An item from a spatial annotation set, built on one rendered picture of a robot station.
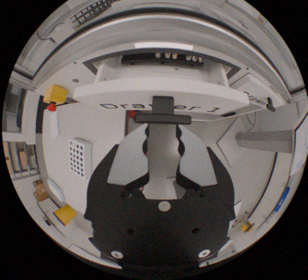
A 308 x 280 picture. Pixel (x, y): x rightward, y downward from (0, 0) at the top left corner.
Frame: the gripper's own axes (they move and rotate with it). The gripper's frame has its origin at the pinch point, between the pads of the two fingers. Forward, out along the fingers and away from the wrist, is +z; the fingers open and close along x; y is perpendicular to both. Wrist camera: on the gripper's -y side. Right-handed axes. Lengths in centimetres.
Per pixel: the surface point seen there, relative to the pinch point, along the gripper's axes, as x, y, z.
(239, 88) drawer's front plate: 17.3, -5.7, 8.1
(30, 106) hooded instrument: -80, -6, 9
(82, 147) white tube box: -24.0, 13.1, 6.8
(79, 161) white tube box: -25.1, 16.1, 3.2
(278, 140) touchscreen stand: 94, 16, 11
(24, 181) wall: -425, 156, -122
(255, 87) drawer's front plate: 20.7, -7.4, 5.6
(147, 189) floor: -10, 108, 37
